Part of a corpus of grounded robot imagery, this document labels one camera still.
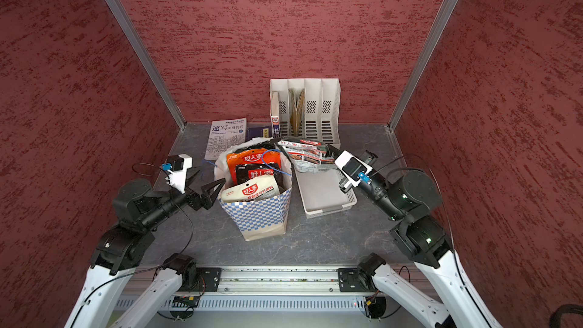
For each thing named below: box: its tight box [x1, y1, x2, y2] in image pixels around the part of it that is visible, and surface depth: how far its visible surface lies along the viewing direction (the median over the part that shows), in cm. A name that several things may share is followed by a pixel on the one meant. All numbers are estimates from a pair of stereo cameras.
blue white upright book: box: [270, 91, 282, 139], surface depth 97 cm
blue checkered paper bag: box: [214, 136, 294, 242], surface depth 74 cm
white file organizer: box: [269, 78, 341, 149], surface depth 108 cm
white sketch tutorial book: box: [204, 117, 248, 161], surface depth 116 cm
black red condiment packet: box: [277, 136, 337, 174], surface depth 59 cm
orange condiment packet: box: [226, 148, 281, 186], surface depth 83 cm
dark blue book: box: [245, 126, 274, 142], surface depth 120 cm
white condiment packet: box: [220, 173, 281, 202], surface depth 72 cm
